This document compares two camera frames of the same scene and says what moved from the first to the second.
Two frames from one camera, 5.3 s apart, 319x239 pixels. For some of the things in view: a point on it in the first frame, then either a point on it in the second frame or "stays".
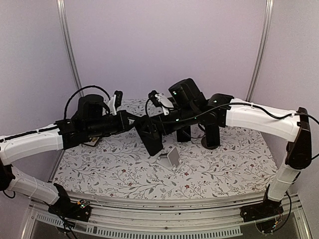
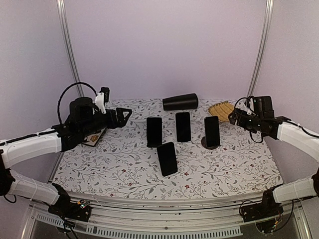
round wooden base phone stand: (204, 142) stays
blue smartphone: (212, 135) stays
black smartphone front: (150, 135) -> (167, 158)
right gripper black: (154, 134) -> (236, 113)
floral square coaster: (93, 142) stays
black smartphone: (183, 135) stays
